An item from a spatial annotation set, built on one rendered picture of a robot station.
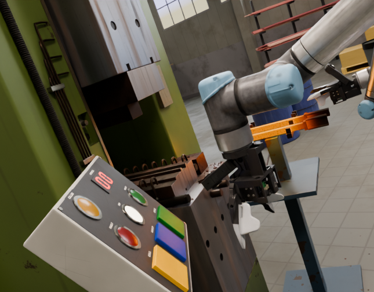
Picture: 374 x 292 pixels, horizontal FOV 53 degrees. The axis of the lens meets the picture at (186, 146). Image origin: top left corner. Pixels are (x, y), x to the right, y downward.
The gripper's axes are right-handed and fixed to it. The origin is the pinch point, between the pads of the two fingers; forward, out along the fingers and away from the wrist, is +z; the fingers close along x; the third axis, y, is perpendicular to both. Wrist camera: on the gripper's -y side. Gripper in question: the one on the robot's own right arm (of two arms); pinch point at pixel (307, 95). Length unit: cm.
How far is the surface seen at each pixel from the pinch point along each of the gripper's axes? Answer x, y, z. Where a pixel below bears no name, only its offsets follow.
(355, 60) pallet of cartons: 647, 72, -6
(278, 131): -13.0, 7.8, 14.4
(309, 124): -11.9, 9.7, 1.6
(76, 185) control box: -117, -18, 24
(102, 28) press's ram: -71, -50, 34
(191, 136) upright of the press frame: -11, -3, 53
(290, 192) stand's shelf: -16.7, 34.1, 19.0
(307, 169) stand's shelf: 6.3, 34.2, 14.0
